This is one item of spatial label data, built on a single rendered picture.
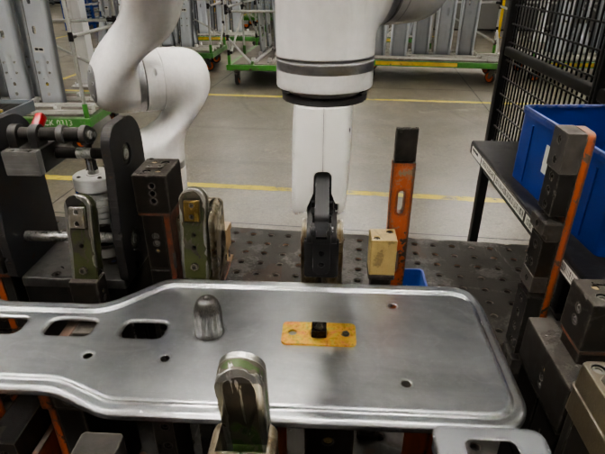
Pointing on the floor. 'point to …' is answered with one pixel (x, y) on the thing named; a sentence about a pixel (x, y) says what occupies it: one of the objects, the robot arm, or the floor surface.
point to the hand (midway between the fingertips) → (321, 243)
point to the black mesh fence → (595, 93)
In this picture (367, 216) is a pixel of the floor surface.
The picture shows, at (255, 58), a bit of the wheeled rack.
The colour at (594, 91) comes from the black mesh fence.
